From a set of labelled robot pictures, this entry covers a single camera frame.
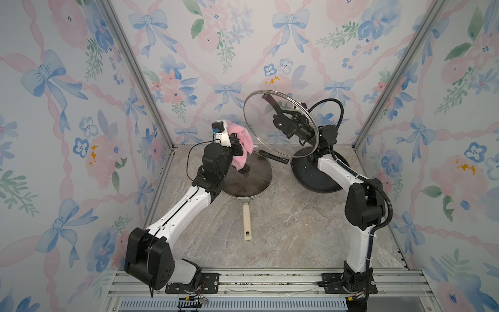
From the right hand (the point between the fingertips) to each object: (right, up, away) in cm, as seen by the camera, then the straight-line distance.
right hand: (278, 114), depth 69 cm
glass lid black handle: (-5, +13, +35) cm, 37 cm away
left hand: (-15, -5, +5) cm, 16 cm away
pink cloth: (-12, -9, +8) cm, 17 cm away
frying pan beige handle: (-11, -29, +36) cm, 47 cm away
